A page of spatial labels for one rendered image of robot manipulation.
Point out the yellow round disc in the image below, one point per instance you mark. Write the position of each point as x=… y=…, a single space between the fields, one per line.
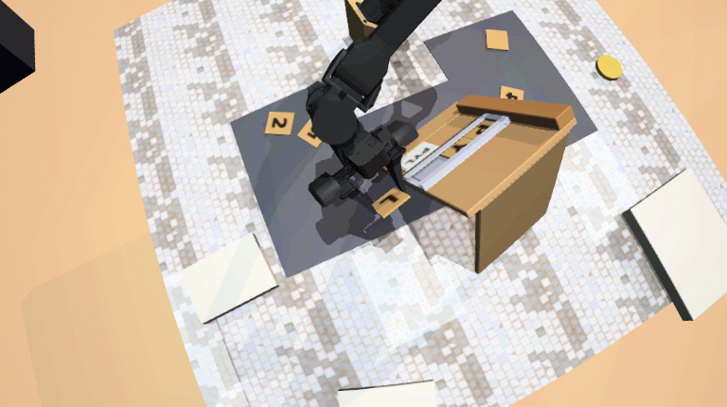
x=608 y=67

